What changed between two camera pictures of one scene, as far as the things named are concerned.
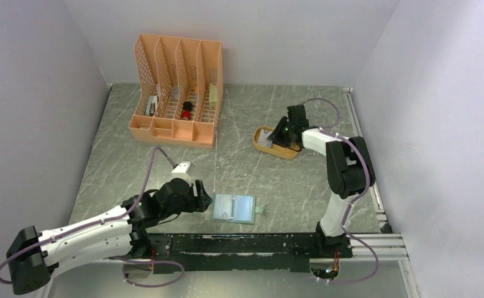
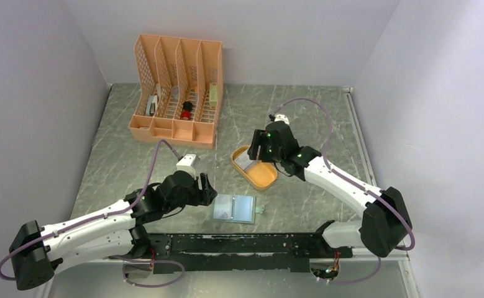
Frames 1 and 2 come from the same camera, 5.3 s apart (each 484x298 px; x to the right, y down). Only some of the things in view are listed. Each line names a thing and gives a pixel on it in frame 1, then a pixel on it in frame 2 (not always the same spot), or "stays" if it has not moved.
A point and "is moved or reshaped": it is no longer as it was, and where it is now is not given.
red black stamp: (187, 106) stays
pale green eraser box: (213, 95) stays
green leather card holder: (243, 208) stays
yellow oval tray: (276, 149) is moved or reshaped
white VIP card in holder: (222, 207) stays
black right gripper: (276, 136) → (257, 140)
